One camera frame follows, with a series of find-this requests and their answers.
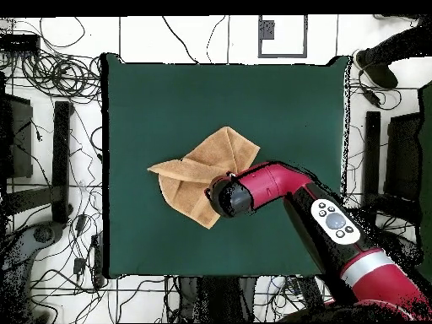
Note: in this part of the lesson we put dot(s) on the tan terry towel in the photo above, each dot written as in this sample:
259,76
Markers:
189,189

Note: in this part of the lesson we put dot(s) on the black power strip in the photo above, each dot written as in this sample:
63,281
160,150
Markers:
98,260

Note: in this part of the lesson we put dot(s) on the dark green table cloth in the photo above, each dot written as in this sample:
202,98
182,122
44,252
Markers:
426,168
168,94

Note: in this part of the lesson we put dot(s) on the black power adapter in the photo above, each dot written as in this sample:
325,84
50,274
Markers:
79,266
371,97

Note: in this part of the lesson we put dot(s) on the grey square floor hatch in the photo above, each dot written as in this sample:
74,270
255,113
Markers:
266,30

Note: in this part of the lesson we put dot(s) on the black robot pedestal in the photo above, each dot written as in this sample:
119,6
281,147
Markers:
219,297

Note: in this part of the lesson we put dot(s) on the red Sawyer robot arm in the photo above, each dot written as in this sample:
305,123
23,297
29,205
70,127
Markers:
270,182

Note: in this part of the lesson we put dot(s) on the black table frame bar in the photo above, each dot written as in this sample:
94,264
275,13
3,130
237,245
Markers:
61,152
372,141

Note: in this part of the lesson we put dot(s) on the flat black device box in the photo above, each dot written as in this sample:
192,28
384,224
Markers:
18,43

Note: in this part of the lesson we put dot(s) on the person's leg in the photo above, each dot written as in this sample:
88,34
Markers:
405,44

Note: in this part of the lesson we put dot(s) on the grey black office chair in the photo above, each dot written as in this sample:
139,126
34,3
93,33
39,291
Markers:
20,246

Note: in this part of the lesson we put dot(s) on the person's foot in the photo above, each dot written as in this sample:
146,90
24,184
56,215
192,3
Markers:
379,72

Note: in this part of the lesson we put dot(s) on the black equipment box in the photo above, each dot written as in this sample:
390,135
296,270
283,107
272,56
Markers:
403,152
20,135

